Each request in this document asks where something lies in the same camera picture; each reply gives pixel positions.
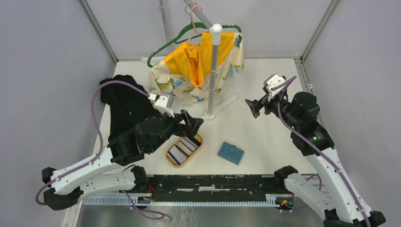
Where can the green clothes hanger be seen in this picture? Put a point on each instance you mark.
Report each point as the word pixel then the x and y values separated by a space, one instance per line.
pixel 175 40

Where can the pink clothes hanger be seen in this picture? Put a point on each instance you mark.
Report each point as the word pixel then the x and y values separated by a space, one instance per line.
pixel 196 33

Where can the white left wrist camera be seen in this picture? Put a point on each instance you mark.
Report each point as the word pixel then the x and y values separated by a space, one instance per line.
pixel 163 103

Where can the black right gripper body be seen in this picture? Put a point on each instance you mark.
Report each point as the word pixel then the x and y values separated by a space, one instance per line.
pixel 272 105

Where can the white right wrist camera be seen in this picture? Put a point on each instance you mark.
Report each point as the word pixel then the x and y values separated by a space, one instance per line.
pixel 273 84

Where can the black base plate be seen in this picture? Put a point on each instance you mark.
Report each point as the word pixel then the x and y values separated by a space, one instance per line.
pixel 215 188

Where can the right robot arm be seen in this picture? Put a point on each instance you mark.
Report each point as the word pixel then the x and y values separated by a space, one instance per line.
pixel 342 206

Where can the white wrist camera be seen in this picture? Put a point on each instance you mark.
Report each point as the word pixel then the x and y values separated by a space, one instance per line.
pixel 163 103
pixel 273 84

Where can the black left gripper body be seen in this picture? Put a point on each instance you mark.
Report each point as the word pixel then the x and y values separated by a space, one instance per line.
pixel 172 126

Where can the white clothes rack stand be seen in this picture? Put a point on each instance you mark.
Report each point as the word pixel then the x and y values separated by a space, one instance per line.
pixel 215 30

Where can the yellow box of cards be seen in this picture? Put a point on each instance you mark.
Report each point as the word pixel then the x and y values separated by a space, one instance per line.
pixel 183 150

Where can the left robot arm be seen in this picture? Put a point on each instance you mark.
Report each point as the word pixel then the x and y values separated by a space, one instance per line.
pixel 66 187

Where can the yellow dinosaur print shirt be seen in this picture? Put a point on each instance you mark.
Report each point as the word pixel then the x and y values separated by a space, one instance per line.
pixel 185 72

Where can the black garment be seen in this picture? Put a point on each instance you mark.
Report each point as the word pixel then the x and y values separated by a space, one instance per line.
pixel 127 108

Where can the white slotted cable duct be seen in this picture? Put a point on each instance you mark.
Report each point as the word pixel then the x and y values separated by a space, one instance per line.
pixel 122 200

